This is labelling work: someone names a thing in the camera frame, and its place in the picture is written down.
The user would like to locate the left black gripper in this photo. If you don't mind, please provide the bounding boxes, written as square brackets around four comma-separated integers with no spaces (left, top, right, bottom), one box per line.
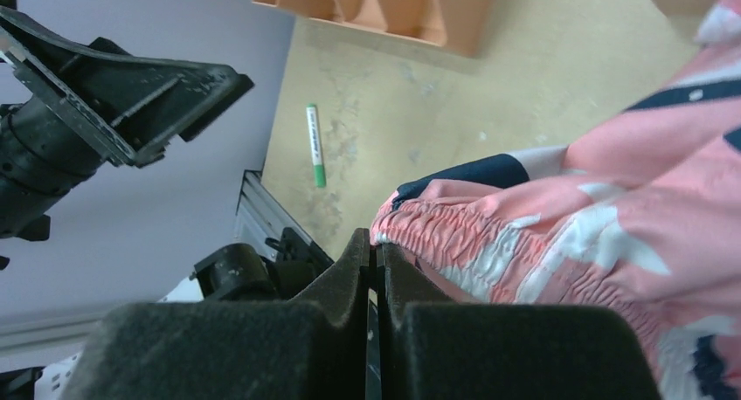
[1,7,254,168]

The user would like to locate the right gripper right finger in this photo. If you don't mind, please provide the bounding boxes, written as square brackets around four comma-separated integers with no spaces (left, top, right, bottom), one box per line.
[376,245,660,399]

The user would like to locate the pink shark print shorts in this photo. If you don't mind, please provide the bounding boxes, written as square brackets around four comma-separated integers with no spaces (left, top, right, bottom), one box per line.
[370,0,740,399]

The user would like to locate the orange plastic file organizer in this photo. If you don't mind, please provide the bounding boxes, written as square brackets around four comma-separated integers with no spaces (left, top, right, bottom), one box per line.
[253,0,494,57]

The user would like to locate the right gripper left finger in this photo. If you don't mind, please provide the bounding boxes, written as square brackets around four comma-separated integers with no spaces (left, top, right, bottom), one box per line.
[62,229,371,399]

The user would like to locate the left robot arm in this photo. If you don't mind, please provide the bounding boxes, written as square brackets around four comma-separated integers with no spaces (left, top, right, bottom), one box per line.
[1,7,253,242]

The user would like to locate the green white marker pen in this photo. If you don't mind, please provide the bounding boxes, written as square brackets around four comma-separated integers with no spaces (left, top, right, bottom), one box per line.
[306,104,326,188]

